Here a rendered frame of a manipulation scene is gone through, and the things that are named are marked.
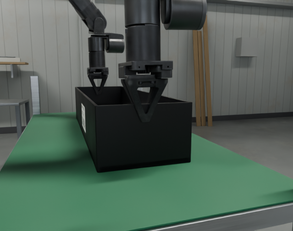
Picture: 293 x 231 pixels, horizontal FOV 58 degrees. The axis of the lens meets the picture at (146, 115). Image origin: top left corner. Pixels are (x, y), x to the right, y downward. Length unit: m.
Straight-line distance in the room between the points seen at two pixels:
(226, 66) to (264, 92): 1.26
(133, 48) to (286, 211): 0.31
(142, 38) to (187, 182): 0.23
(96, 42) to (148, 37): 0.57
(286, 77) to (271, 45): 0.92
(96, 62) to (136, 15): 0.56
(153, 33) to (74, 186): 0.26
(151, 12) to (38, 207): 0.31
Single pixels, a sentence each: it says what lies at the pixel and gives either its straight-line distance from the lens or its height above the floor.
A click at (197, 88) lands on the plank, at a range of 5.68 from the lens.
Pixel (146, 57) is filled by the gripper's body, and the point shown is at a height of 1.14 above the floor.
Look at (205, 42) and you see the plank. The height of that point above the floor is 1.71.
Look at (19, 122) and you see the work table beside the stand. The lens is 3.08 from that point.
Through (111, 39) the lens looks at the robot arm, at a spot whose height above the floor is 1.23.
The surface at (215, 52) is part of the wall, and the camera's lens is 6.24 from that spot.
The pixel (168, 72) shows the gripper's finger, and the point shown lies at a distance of 0.41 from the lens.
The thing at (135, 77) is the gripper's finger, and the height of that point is 1.11.
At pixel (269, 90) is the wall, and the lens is 7.16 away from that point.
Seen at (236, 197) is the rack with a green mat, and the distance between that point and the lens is 0.39.
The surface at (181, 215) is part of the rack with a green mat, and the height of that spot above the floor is 0.95.
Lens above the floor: 1.11
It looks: 9 degrees down
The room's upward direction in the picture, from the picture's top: straight up
